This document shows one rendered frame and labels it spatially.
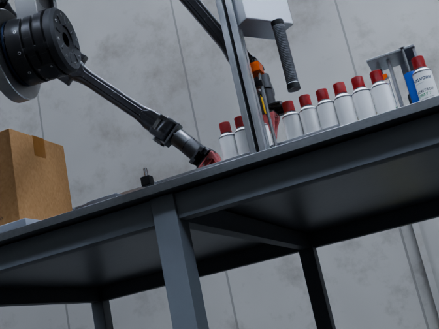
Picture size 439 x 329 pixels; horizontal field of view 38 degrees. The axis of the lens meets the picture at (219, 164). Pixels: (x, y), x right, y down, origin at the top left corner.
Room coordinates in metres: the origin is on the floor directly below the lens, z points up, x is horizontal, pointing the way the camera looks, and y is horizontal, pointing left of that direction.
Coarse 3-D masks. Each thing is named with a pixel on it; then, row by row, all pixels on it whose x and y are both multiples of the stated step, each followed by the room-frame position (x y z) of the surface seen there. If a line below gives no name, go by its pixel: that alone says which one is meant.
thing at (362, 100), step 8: (352, 80) 1.65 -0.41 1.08; (360, 80) 1.64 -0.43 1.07; (360, 88) 1.64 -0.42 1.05; (352, 96) 1.66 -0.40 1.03; (360, 96) 1.64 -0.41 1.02; (368, 96) 1.64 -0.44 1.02; (360, 104) 1.64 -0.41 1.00; (368, 104) 1.64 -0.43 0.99; (360, 112) 1.64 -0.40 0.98; (368, 112) 1.63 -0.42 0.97
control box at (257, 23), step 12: (240, 0) 1.57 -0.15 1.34; (252, 0) 1.59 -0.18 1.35; (264, 0) 1.61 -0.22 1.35; (276, 0) 1.64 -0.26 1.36; (240, 12) 1.58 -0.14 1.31; (252, 12) 1.58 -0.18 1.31; (264, 12) 1.61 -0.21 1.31; (276, 12) 1.63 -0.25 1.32; (288, 12) 1.66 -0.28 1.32; (240, 24) 1.60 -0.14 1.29; (252, 24) 1.61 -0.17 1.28; (264, 24) 1.62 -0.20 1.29; (288, 24) 1.66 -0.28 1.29; (252, 36) 1.68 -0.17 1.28; (264, 36) 1.70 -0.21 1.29
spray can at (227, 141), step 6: (222, 126) 1.79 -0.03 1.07; (228, 126) 1.79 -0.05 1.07; (222, 132) 1.79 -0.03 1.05; (228, 132) 1.79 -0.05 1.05; (222, 138) 1.78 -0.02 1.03; (228, 138) 1.78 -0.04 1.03; (234, 138) 1.79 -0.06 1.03; (222, 144) 1.79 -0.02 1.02; (228, 144) 1.78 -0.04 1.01; (234, 144) 1.78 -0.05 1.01; (222, 150) 1.79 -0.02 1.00; (228, 150) 1.78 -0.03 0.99; (234, 150) 1.78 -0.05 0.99; (228, 156) 1.78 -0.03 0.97; (234, 156) 1.78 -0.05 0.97
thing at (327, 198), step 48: (288, 144) 1.27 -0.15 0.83; (144, 192) 1.39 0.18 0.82; (288, 192) 1.67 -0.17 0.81; (336, 192) 1.81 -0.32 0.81; (384, 192) 1.98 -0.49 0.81; (432, 192) 2.18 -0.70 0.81; (0, 240) 1.53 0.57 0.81; (144, 240) 1.94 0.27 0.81; (192, 240) 2.13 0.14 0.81; (240, 240) 2.36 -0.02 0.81; (0, 288) 2.28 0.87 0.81; (48, 288) 2.55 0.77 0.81; (96, 288) 2.88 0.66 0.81
